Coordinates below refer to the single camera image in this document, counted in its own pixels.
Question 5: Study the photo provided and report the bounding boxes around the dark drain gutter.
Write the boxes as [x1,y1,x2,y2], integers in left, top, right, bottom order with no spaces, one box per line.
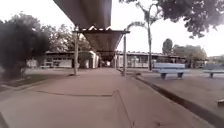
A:
[133,74,224,128]

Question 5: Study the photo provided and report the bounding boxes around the overhanging leafy tree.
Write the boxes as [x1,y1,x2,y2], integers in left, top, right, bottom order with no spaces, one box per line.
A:
[119,0,224,39]

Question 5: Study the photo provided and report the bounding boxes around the dark bushy tree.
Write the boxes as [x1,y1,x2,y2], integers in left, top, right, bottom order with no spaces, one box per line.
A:
[0,12,51,81]

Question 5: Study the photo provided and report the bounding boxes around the palm tree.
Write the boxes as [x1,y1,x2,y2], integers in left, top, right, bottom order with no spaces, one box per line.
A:
[126,2,161,72]

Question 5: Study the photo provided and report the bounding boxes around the reddish concrete path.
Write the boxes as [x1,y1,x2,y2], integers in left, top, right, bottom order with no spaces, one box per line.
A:
[0,67,214,128]

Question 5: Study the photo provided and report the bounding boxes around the covered walkway canopy with posts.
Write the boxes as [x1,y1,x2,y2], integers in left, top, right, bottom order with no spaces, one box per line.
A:
[53,0,131,77]

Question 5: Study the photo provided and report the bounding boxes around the long low building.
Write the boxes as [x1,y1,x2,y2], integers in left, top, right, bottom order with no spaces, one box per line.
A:
[113,50,188,69]

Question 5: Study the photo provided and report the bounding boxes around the green trees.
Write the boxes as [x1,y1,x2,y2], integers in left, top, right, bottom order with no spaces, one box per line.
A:
[44,23,92,54]

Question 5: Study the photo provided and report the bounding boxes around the low white building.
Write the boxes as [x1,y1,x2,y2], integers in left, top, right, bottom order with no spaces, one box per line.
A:
[28,50,100,70]

